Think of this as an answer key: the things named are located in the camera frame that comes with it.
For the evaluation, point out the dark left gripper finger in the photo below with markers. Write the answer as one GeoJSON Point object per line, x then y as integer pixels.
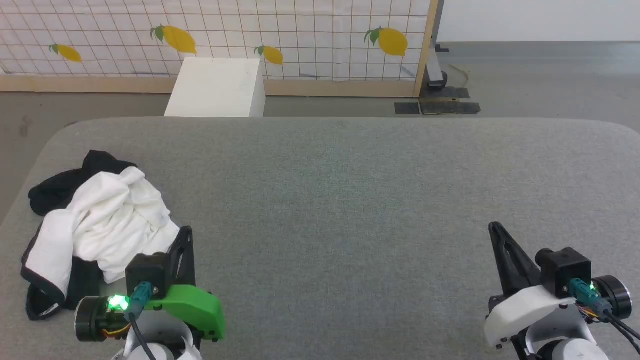
{"type": "Point", "coordinates": [176, 257]}
{"type": "Point", "coordinates": [189, 260]}

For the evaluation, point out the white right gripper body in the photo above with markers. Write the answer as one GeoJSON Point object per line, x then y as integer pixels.
{"type": "Point", "coordinates": [530, 312]}

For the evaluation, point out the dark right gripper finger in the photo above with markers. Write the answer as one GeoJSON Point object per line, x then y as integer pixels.
{"type": "Point", "coordinates": [520, 262]}
{"type": "Point", "coordinates": [502, 265]}

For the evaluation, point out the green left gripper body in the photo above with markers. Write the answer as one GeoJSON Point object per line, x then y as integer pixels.
{"type": "Point", "coordinates": [192, 307]}

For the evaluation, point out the white and black garment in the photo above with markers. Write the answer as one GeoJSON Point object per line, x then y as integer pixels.
{"type": "Point", "coordinates": [117, 220]}

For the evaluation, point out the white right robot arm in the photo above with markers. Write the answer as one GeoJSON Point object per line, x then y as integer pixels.
{"type": "Point", "coordinates": [565, 340]}

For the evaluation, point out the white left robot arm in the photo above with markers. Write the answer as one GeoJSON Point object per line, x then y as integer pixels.
{"type": "Point", "coordinates": [160, 342]}

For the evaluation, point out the grey fabric sofa cushion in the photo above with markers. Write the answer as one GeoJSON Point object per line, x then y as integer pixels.
{"type": "Point", "coordinates": [350, 200]}

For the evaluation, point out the large black floor tape patch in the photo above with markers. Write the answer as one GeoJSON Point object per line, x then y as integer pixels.
{"type": "Point", "coordinates": [447, 102]}

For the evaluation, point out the white rectangular box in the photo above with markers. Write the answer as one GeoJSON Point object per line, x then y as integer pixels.
{"type": "Point", "coordinates": [215, 90]}

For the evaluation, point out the small black floor tape patch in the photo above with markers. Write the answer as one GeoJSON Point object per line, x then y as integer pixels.
{"type": "Point", "coordinates": [407, 108]}

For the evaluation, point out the grey metal partition foot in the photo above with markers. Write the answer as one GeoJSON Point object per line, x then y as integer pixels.
{"type": "Point", "coordinates": [434, 70]}

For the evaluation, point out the lemon print partition screen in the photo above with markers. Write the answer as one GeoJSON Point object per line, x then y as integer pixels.
{"type": "Point", "coordinates": [310, 30]}

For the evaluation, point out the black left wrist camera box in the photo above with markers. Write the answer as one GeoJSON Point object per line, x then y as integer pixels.
{"type": "Point", "coordinates": [147, 272]}

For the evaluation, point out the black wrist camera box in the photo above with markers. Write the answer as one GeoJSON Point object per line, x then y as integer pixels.
{"type": "Point", "coordinates": [147, 272]}
{"type": "Point", "coordinates": [565, 270]}

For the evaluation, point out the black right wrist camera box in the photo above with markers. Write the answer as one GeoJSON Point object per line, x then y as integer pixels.
{"type": "Point", "coordinates": [565, 270]}

